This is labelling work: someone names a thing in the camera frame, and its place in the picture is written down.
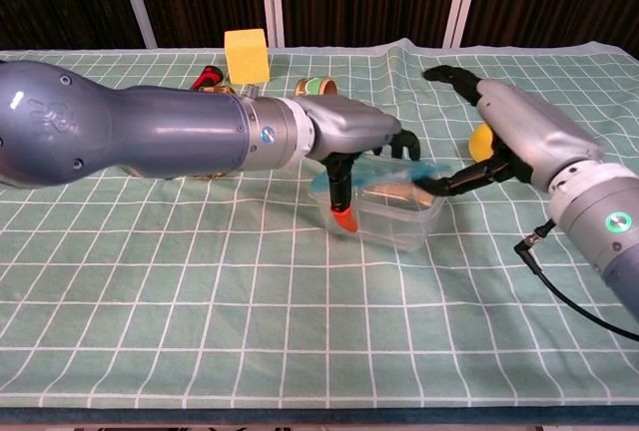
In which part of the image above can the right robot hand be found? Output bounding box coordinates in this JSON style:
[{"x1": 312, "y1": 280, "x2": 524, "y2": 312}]
[{"x1": 414, "y1": 65, "x2": 603, "y2": 198}]

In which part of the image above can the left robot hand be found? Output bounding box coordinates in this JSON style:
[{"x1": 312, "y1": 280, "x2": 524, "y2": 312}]
[{"x1": 294, "y1": 96, "x2": 421, "y2": 235}]

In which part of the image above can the blue container lid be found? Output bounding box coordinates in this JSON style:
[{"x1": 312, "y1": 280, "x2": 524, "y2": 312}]
[{"x1": 310, "y1": 156, "x2": 453, "y2": 194}]

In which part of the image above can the clear plastic container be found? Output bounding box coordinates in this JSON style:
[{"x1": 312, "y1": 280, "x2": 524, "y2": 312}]
[{"x1": 309, "y1": 161, "x2": 447, "y2": 252}]

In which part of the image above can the small green brown cup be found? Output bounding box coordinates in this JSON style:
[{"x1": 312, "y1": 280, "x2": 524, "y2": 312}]
[{"x1": 294, "y1": 76, "x2": 338, "y2": 99}]

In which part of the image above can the yellow ball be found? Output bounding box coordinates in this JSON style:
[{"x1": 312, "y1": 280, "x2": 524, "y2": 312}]
[{"x1": 467, "y1": 123, "x2": 496, "y2": 163}]

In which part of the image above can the yellow foam cube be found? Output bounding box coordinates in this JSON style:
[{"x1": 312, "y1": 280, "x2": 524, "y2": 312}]
[{"x1": 223, "y1": 28, "x2": 273, "y2": 87}]

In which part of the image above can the gold foil snack package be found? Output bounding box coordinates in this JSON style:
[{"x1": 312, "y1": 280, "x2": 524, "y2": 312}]
[{"x1": 192, "y1": 84, "x2": 236, "y2": 181}]

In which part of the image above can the red black claw hammer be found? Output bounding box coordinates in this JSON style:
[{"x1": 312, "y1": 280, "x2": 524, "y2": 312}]
[{"x1": 188, "y1": 65, "x2": 225, "y2": 93}]

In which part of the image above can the green checked tablecloth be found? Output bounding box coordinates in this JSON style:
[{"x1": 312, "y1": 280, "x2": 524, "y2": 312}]
[{"x1": 0, "y1": 39, "x2": 639, "y2": 410}]

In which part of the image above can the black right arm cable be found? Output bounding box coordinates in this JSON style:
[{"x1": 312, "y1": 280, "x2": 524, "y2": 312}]
[{"x1": 514, "y1": 220, "x2": 639, "y2": 342}]

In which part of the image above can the white partition frame post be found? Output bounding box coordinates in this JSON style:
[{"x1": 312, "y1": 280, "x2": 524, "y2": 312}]
[
  {"x1": 259, "y1": 0, "x2": 286, "y2": 49},
  {"x1": 442, "y1": 0, "x2": 484, "y2": 49},
  {"x1": 113, "y1": 0, "x2": 159, "y2": 49}
]

